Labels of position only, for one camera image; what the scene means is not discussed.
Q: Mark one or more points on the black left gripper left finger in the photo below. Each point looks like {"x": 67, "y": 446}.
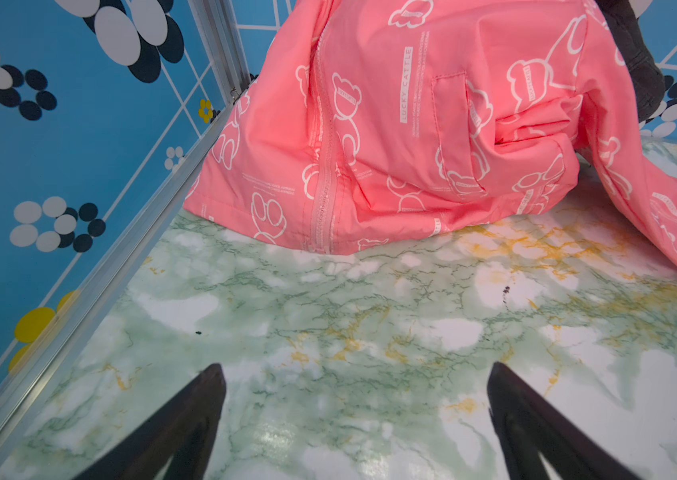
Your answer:
{"x": 177, "y": 439}

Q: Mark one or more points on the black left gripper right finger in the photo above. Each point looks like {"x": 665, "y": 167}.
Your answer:
{"x": 533, "y": 434}

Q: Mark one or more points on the dark grey cloth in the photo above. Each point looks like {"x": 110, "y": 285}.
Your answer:
{"x": 647, "y": 79}

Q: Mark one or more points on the pink printed jacket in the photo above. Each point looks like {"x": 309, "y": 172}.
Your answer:
{"x": 381, "y": 121}

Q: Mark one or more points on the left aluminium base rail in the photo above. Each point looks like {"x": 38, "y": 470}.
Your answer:
{"x": 25, "y": 392}

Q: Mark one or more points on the left aluminium corner post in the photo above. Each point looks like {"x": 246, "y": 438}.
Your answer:
{"x": 216, "y": 23}

